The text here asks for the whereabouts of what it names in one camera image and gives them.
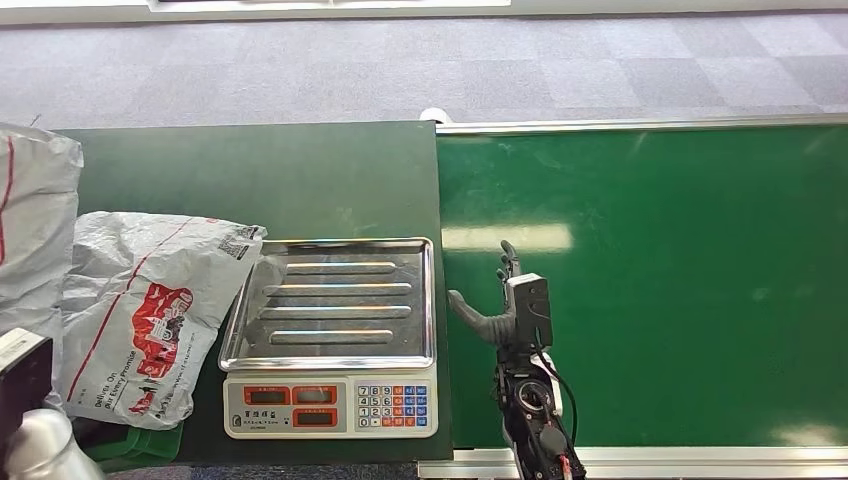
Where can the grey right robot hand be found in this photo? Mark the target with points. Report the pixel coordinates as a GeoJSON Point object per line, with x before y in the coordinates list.
{"type": "Point", "coordinates": [497, 328]}

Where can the small white red-print mailer package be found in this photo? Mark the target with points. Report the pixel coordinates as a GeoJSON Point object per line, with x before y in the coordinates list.
{"type": "Point", "coordinates": [36, 218]}

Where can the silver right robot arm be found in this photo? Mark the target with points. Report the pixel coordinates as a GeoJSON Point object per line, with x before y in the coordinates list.
{"type": "Point", "coordinates": [536, 424]}

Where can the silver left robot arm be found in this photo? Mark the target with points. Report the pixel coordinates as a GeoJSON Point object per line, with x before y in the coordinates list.
{"type": "Point", "coordinates": [46, 450]}

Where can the green conveyor belt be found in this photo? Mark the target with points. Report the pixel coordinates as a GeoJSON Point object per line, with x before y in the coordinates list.
{"type": "Point", "coordinates": [662, 298]}

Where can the white conveyor roller end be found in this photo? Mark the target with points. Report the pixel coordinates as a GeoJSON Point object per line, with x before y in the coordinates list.
{"type": "Point", "coordinates": [435, 114]}

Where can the large white red-print mailer package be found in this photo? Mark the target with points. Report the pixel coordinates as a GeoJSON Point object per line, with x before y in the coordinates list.
{"type": "Point", "coordinates": [132, 265]}

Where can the electronic scale with steel tray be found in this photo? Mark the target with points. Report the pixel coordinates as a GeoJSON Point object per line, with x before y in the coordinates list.
{"type": "Point", "coordinates": [338, 298]}

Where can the green plastic crate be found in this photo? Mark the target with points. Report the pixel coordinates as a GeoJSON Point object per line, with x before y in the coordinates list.
{"type": "Point", "coordinates": [139, 444]}

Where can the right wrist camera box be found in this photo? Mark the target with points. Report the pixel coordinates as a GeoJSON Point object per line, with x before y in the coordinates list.
{"type": "Point", "coordinates": [530, 308]}

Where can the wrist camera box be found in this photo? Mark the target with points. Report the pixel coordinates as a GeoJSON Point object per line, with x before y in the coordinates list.
{"type": "Point", "coordinates": [530, 308]}
{"type": "Point", "coordinates": [23, 378]}

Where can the aluminium conveyor rail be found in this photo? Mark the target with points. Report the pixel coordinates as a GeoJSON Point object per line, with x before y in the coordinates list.
{"type": "Point", "coordinates": [696, 462]}
{"type": "Point", "coordinates": [629, 124]}

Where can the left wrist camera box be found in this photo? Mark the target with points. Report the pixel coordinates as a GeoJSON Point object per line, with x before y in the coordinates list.
{"type": "Point", "coordinates": [23, 378]}

